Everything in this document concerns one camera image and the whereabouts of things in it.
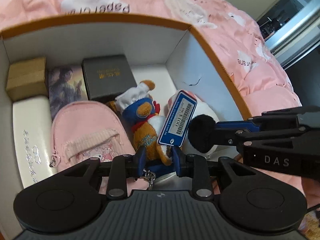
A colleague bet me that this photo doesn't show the orange cardboard storage box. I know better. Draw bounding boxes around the orange cardboard storage box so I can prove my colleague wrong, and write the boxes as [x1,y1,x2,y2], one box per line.
[1,13,251,239]

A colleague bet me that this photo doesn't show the brown chef bear plush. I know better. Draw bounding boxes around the brown chef bear plush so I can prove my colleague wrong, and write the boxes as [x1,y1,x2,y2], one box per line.
[106,80,172,166]

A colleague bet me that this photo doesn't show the white glasses case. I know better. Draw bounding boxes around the white glasses case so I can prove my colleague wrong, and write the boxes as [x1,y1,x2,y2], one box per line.
[12,96,57,188]

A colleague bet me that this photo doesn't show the gold cardboard gift box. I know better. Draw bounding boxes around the gold cardboard gift box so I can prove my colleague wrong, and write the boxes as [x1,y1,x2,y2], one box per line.
[6,57,48,102]

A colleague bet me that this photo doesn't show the illustrated card box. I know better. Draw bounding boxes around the illustrated card box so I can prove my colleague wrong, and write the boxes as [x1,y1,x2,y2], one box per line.
[48,65,88,119]

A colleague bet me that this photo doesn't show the dark grey gift box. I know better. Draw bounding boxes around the dark grey gift box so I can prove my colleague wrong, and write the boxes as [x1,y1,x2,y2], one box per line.
[82,55,137,103]

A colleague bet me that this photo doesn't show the pink cloud print duvet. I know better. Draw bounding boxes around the pink cloud print duvet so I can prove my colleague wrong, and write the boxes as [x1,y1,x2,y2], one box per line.
[0,0,320,240]

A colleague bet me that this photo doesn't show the white plush with black ear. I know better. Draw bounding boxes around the white plush with black ear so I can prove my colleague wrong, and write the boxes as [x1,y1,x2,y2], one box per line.
[166,90,219,157]

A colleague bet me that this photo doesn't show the pink mini backpack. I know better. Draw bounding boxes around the pink mini backpack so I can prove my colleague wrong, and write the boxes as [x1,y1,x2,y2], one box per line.
[49,101,151,190]

